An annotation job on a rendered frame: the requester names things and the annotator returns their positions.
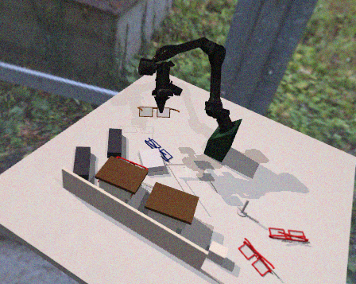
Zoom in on long grey flat panel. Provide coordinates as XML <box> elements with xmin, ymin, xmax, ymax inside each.
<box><xmin>62</xmin><ymin>168</ymin><xmax>208</xmax><ymax>270</ymax></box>

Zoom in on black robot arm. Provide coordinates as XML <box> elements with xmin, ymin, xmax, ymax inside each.
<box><xmin>138</xmin><ymin>37</ymin><xmax>235</xmax><ymax>132</ymax></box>

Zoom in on blue-framed glasses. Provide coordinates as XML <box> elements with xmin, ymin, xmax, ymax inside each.
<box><xmin>145</xmin><ymin>138</ymin><xmax>173</xmax><ymax>161</ymax></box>

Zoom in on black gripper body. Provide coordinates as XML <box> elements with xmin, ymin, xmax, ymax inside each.
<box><xmin>152</xmin><ymin>76</ymin><xmax>173</xmax><ymax>97</ymax></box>

